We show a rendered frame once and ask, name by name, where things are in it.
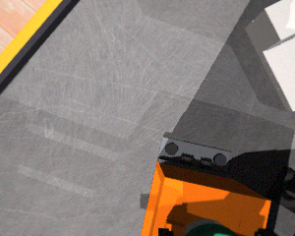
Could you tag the orange tube holder plate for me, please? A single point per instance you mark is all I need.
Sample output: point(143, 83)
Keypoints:
point(179, 196)

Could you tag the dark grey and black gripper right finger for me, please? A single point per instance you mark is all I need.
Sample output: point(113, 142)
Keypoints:
point(265, 232)

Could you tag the black table edge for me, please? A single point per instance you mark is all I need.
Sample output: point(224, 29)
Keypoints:
point(35, 41)

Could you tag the white tray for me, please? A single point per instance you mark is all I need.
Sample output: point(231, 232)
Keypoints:
point(272, 33)

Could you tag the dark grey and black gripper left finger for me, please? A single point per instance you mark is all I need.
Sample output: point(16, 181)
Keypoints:
point(165, 232)

